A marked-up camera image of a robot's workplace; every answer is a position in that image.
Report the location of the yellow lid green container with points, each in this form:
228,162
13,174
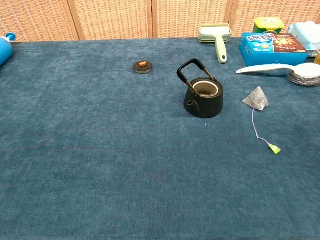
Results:
268,25

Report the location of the light blue wet wipes pack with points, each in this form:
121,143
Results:
306,33

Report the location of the black kettle pot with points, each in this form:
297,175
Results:
205,106

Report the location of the orange jelly cup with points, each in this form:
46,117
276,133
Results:
318,56

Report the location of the pale green lint roller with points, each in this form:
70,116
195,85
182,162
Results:
221,47

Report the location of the blue table cloth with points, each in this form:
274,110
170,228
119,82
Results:
100,162

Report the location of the blue detergent pump bottle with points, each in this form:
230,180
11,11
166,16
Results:
5,51

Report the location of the small black lid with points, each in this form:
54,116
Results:
142,66

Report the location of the woven bamboo folding screen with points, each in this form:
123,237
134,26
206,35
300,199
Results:
112,18

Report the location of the blue cookie box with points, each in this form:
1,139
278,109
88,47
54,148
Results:
262,51

